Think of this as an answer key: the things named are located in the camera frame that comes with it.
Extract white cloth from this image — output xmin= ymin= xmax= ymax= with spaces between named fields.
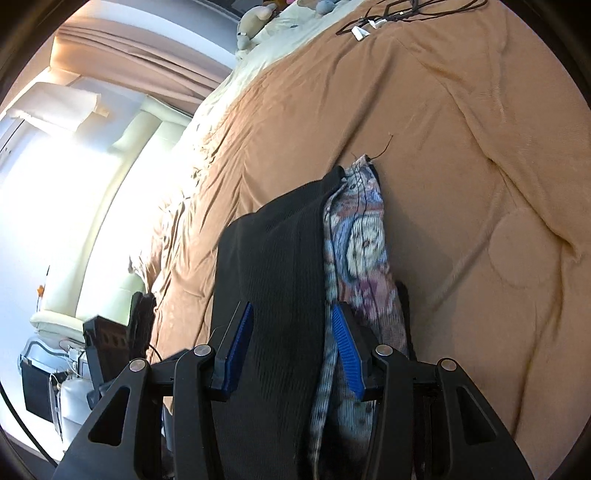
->
xmin=8 ymin=80 xmax=103 ymax=129

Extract black cable with white tag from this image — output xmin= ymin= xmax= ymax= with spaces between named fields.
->
xmin=336 ymin=0 xmax=490 ymax=41

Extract black floor cable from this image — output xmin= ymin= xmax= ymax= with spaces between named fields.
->
xmin=0 ymin=382 xmax=58 ymax=464

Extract pink curtain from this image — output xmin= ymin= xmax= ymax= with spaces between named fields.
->
xmin=50 ymin=31 xmax=237 ymax=114

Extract beige plush toy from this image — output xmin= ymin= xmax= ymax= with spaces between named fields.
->
xmin=235 ymin=4 xmax=279 ymax=51

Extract cream headboard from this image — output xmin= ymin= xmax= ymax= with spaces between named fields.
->
xmin=30 ymin=95 xmax=194 ymax=334

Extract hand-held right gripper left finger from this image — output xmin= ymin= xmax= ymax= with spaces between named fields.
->
xmin=53 ymin=302 xmax=255 ymax=480

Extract white appliance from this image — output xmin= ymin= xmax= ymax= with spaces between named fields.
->
xmin=18 ymin=336 xmax=95 ymax=439

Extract brown bed blanket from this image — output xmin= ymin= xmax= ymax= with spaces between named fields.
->
xmin=129 ymin=0 xmax=589 ymax=480

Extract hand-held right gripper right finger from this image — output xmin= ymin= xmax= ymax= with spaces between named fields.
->
xmin=332 ymin=302 xmax=536 ymax=480

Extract cream bed sheet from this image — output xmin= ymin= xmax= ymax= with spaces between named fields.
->
xmin=157 ymin=0 xmax=370 ymax=204

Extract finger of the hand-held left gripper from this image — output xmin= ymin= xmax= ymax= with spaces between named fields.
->
xmin=130 ymin=291 xmax=159 ymax=358

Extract black pants with patterned lining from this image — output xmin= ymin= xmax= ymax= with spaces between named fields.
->
xmin=210 ymin=154 xmax=417 ymax=480

